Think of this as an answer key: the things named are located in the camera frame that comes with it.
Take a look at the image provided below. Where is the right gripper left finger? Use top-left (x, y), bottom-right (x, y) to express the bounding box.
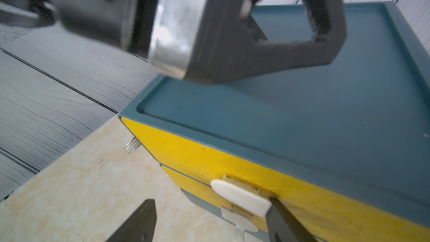
top-left (106, 199), bottom-right (157, 242)

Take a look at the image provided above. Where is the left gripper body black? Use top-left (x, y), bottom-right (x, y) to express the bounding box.
top-left (52, 0), bottom-right (207, 80)

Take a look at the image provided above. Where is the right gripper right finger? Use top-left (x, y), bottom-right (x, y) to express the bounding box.
top-left (266, 197), bottom-right (317, 242)

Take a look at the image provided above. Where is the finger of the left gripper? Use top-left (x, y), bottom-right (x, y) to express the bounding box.
top-left (184, 0), bottom-right (348, 85)

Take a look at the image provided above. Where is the yellow bottom drawer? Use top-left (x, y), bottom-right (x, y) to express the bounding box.
top-left (161, 165), bottom-right (268, 233)

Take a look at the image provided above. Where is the yellow drawer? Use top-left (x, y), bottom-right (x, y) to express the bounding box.
top-left (122, 118), bottom-right (430, 242)
top-left (161, 165), bottom-right (268, 233)

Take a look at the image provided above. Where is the yellow top drawer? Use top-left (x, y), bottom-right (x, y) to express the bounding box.
top-left (122, 118), bottom-right (430, 242)

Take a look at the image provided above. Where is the silver fork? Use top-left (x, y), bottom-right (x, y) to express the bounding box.
top-left (123, 137), bottom-right (142, 154)

